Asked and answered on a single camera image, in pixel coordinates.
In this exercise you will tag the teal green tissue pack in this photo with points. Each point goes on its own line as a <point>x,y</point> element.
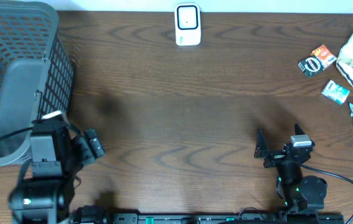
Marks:
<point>335,92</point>

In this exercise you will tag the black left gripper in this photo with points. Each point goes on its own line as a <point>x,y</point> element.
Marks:
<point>83,147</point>

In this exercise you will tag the small green black box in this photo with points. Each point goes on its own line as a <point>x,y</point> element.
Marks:
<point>310,66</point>

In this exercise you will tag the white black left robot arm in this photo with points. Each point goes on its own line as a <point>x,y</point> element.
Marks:
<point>46,184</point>

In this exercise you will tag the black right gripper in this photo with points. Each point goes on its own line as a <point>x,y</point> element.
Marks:
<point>274,156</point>

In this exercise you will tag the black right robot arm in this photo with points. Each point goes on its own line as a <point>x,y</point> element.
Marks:
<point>302,194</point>

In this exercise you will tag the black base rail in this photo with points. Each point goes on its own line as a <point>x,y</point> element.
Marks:
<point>132,218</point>

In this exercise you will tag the grey plastic mesh basket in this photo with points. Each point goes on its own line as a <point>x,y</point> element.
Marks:
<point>36,74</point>

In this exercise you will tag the orange tissue pack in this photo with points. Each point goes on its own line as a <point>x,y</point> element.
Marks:
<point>325,57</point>

